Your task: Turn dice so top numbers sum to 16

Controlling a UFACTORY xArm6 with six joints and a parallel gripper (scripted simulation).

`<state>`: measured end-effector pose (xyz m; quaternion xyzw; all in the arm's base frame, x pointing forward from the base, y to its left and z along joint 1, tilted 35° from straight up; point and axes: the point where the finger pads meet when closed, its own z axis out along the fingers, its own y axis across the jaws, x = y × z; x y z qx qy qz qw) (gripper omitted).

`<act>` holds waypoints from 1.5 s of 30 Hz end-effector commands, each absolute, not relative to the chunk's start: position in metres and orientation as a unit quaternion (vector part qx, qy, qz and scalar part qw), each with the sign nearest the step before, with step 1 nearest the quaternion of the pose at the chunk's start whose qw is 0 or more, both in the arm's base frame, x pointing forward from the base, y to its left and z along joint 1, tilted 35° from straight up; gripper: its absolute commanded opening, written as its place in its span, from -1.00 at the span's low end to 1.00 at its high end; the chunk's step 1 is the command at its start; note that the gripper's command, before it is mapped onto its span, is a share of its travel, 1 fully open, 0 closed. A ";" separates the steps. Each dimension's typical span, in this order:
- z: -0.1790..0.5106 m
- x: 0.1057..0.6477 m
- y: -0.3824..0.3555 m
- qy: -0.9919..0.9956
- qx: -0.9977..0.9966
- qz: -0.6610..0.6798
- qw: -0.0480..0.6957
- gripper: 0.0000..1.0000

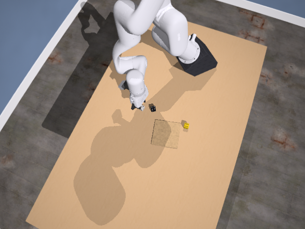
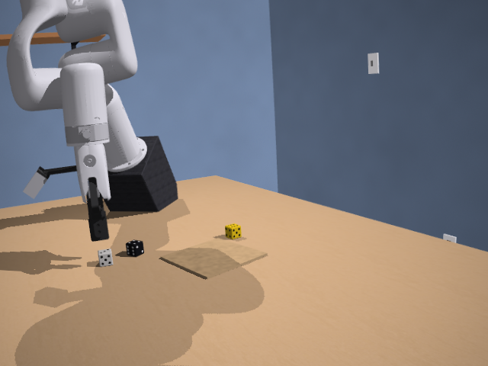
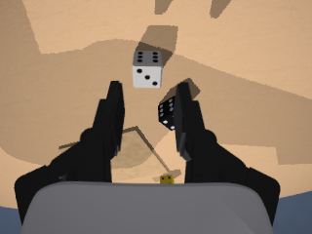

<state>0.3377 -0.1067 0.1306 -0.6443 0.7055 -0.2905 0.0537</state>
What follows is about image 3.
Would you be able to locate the tan flat mat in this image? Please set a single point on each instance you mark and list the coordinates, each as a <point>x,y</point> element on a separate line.
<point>136,158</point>

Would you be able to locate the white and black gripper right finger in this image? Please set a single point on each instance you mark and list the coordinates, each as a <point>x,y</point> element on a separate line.
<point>210,161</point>

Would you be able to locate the yellow die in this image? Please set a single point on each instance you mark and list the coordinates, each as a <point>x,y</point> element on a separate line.
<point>167,179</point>

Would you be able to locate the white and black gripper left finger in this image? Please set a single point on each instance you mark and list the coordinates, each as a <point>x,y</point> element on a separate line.
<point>86,156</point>

